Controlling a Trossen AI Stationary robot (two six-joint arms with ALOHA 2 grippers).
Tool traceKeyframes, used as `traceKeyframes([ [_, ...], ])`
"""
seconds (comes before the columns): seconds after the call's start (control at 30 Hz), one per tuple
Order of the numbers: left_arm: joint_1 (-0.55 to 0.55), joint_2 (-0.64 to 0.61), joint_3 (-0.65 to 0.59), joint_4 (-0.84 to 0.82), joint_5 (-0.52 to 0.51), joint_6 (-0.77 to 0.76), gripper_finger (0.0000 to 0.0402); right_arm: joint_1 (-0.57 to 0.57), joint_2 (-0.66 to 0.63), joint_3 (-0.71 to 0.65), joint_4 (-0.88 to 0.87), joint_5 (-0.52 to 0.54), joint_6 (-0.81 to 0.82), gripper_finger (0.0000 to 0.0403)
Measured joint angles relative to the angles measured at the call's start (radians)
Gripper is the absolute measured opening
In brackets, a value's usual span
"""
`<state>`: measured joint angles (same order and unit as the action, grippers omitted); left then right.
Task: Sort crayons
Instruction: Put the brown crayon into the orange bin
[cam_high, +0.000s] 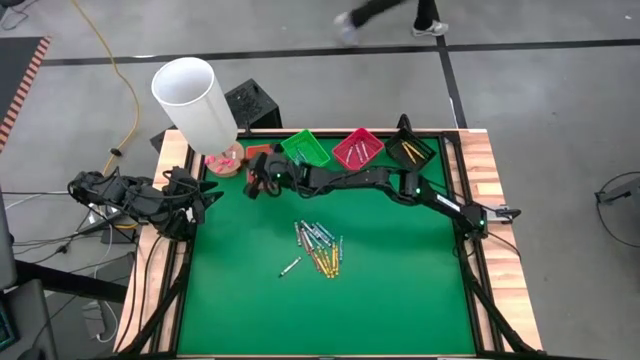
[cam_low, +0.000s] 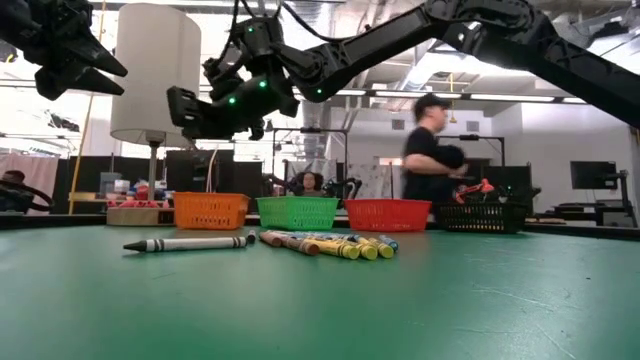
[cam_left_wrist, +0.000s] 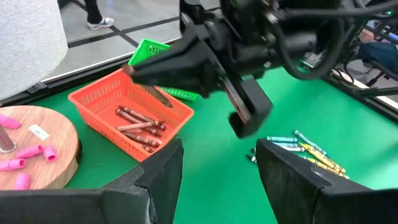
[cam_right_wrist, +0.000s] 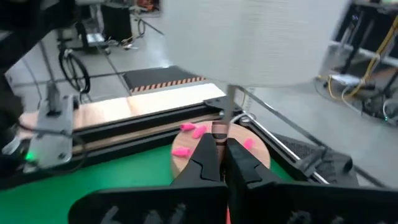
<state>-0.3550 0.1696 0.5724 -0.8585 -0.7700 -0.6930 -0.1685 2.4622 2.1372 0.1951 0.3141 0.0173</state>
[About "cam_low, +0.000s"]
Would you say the silver ceiling duct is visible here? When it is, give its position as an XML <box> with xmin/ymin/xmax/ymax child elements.
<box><xmin>297</xmin><ymin>97</ymin><xmax>329</xmax><ymax>132</ymax></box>

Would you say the dark desk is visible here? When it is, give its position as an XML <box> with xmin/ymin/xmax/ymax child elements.
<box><xmin>532</xmin><ymin>198</ymin><xmax>640</xmax><ymax>227</ymax></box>

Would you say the red tool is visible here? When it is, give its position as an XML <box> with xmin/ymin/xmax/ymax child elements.
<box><xmin>452</xmin><ymin>178</ymin><xmax>497</xmax><ymax>204</ymax></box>

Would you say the green table mat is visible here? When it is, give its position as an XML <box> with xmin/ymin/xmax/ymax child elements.
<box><xmin>0</xmin><ymin>224</ymin><xmax>640</xmax><ymax>360</ymax></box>

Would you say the orange plastic basket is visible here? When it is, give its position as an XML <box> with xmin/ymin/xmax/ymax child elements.
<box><xmin>172</xmin><ymin>192</ymin><xmax>251</xmax><ymax>231</ymax></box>

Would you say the black partition panel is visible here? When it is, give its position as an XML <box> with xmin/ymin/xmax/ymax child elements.
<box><xmin>164</xmin><ymin>148</ymin><xmax>264</xmax><ymax>201</ymax></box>
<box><xmin>57</xmin><ymin>155</ymin><xmax>151</xmax><ymax>216</ymax></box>

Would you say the black plastic basket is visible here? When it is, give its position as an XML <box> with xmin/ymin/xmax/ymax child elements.
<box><xmin>432</xmin><ymin>201</ymin><xmax>529</xmax><ymax>235</ymax></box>

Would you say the white patterned cloth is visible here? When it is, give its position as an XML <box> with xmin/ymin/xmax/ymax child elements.
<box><xmin>348</xmin><ymin>163</ymin><xmax>396</xmax><ymax>200</ymax></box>

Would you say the white cylindrical lamp shade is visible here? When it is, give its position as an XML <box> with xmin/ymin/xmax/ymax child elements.
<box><xmin>109</xmin><ymin>2</ymin><xmax>203</xmax><ymax>150</ymax></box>

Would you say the person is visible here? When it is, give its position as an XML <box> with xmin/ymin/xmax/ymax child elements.
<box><xmin>0</xmin><ymin>169</ymin><xmax>31</xmax><ymax>214</ymax></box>
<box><xmin>292</xmin><ymin>170</ymin><xmax>326</xmax><ymax>198</ymax></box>
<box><xmin>401</xmin><ymin>93</ymin><xmax>471</xmax><ymax>204</ymax></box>

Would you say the black rig frame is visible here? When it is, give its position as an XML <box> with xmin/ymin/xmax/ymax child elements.
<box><xmin>437</xmin><ymin>132</ymin><xmax>506</xmax><ymax>167</ymax></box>
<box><xmin>271</xmin><ymin>127</ymin><xmax>350</xmax><ymax>199</ymax></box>

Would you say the metal lamp pole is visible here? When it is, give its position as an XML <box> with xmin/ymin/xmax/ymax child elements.
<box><xmin>146</xmin><ymin>132</ymin><xmax>166</xmax><ymax>202</ymax></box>

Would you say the red plastic basket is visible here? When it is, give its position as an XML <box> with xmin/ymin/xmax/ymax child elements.
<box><xmin>344</xmin><ymin>198</ymin><xmax>433</xmax><ymax>233</ymax></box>

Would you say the black hose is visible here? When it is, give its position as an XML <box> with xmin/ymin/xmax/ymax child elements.
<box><xmin>0</xmin><ymin>179</ymin><xmax>55</xmax><ymax>212</ymax></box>

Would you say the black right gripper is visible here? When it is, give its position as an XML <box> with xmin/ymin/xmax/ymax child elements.
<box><xmin>166</xmin><ymin>84</ymin><xmax>266</xmax><ymax>142</ymax></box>

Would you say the green plastic basket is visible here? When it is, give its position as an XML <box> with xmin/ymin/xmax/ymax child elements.
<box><xmin>255</xmin><ymin>196</ymin><xmax>341</xmax><ymax>232</ymax></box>

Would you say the grey blue container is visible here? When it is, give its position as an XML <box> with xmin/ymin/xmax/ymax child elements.
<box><xmin>99</xmin><ymin>172</ymin><xmax>123</xmax><ymax>196</ymax></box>

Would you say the black monitor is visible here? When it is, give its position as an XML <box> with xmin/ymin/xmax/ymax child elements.
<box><xmin>569</xmin><ymin>160</ymin><xmax>619</xmax><ymax>191</ymax></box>

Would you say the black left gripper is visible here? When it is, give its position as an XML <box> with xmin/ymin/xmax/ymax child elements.
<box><xmin>22</xmin><ymin>0</ymin><xmax>130</xmax><ymax>101</ymax></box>

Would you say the pink cloth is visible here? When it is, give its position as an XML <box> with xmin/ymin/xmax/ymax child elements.
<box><xmin>0</xmin><ymin>152</ymin><xmax>60</xmax><ymax>216</ymax></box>

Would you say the yellow cable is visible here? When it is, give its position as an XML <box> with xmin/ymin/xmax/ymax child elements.
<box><xmin>67</xmin><ymin>0</ymin><xmax>109</xmax><ymax>216</ymax></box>

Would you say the brown crayon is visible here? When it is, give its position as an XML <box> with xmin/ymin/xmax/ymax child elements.
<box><xmin>279</xmin><ymin>234</ymin><xmax>321</xmax><ymax>257</ymax></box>
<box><xmin>258</xmin><ymin>230</ymin><xmax>284</xmax><ymax>249</ymax></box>

